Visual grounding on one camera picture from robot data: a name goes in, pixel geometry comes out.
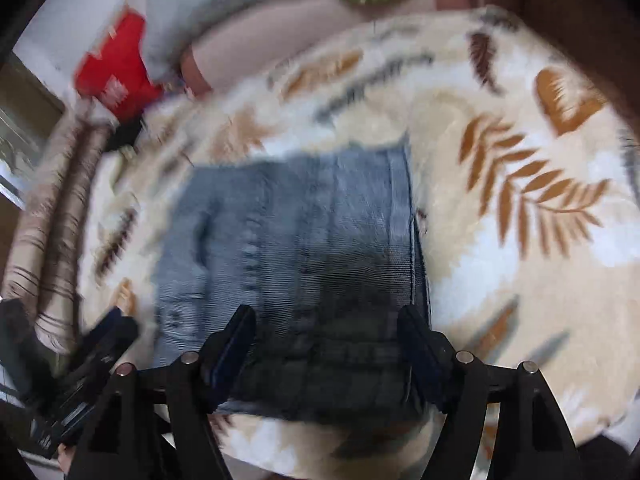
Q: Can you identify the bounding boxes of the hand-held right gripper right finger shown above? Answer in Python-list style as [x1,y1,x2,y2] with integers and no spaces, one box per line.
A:
[397,305,586,480]

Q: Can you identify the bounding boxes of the dark brown furniture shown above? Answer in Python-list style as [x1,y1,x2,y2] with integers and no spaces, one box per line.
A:
[469,0,640,127]

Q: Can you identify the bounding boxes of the pink pillow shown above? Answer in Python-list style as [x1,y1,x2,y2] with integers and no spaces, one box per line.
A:
[179,0,482,97]

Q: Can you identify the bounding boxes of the cream leaf print blanket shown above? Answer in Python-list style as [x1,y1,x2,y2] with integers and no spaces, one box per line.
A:
[75,5,640,480]

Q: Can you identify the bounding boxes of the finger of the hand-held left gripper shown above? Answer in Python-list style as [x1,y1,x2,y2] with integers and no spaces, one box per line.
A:
[75,307,140,367]

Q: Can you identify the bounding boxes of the light grey cloth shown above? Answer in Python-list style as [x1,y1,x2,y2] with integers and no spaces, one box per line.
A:
[114,0,332,84]

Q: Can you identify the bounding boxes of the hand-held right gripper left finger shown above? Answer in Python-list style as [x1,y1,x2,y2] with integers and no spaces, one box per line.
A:
[67,304,258,480]

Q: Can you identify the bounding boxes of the red bag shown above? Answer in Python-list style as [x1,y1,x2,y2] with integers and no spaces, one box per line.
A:
[74,7,165,122]

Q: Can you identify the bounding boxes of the beige striped cloth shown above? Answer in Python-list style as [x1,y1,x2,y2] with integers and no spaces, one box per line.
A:
[0,104,117,352]

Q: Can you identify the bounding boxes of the blue denim pants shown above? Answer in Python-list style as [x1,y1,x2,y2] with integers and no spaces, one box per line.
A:
[152,132,434,424]

